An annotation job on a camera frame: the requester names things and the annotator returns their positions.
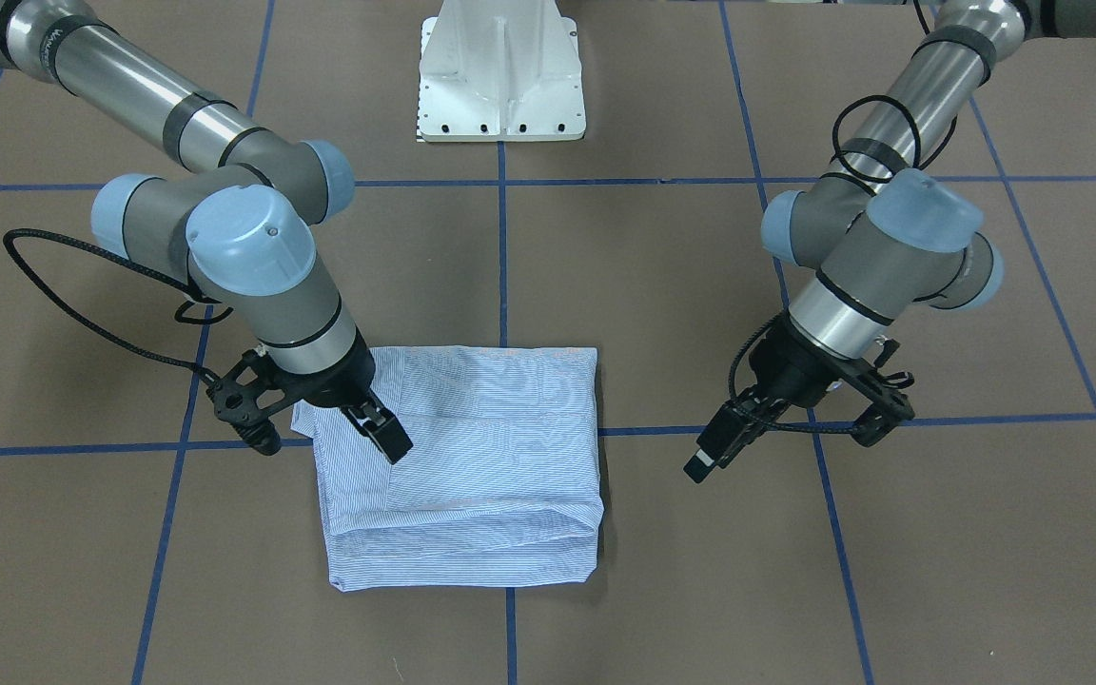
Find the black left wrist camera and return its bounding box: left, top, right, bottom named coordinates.
left=835, top=335, right=916, bottom=447

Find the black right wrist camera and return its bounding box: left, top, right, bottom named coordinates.
left=205, top=350, right=282, bottom=456

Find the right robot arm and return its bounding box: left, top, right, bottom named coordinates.
left=0, top=1, right=412, bottom=463

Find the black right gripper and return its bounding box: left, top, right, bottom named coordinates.
left=263, top=328, right=414, bottom=464

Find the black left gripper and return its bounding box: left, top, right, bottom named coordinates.
left=683, top=315, right=852, bottom=484

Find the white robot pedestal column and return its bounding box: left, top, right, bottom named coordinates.
left=415, top=1, right=587, bottom=144

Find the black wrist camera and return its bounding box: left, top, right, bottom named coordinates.
left=835, top=335, right=916, bottom=447
left=205, top=350, right=282, bottom=456

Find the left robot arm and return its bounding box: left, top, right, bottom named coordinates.
left=684, top=1, right=1096, bottom=484

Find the blue striped button shirt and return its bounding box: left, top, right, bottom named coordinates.
left=292, top=346, right=604, bottom=593

